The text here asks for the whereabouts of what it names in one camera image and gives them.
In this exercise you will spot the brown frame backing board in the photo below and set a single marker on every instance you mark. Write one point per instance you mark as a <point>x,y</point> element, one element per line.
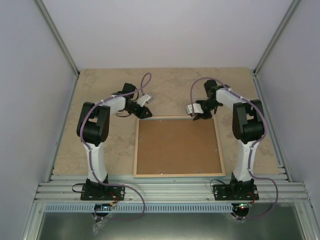
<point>178,145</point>

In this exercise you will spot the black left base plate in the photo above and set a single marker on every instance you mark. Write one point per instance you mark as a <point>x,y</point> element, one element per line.
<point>99,192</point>

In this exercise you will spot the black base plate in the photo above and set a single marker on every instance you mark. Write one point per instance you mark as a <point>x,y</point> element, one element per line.
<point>234,191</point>
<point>99,192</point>

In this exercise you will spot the aluminium corner post right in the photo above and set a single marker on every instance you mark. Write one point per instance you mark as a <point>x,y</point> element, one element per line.
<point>294,5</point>

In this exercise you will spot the slotted grey cable duct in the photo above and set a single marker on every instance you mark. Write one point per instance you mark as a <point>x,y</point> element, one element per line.
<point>139,208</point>

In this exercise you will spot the aluminium rail platform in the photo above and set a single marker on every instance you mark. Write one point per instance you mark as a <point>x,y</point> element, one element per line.
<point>66,188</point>

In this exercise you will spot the right controller board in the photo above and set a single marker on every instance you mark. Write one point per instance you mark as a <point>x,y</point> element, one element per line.
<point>244,205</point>

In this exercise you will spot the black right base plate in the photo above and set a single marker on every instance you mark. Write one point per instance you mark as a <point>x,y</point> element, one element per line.
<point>234,191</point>

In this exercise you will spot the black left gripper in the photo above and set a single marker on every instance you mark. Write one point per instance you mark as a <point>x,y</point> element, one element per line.
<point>142,114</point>

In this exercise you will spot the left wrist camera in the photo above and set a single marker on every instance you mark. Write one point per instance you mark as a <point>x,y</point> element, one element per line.
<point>145,99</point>

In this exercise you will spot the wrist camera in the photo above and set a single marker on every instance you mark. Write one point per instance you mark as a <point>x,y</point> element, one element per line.
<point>145,99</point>
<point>194,108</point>

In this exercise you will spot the controller board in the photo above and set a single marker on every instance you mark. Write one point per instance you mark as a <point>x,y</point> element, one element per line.
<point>244,205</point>
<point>105,206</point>

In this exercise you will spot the aluminium corner post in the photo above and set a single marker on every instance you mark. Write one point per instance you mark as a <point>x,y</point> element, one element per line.
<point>294,5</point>
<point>57,36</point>

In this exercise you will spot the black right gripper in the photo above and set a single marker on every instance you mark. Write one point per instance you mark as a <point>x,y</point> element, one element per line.
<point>204,117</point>

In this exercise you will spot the left controller board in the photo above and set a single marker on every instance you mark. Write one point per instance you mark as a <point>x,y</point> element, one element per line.
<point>105,206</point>

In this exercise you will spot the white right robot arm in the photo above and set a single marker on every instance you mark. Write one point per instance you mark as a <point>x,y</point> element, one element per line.
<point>248,127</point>

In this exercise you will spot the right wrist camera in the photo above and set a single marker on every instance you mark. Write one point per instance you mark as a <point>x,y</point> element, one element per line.
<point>194,108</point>

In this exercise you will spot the aluminium corner post left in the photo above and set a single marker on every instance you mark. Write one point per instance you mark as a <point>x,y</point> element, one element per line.
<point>57,36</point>

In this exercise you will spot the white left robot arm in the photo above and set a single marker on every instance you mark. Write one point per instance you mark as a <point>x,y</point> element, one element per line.
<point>93,130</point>

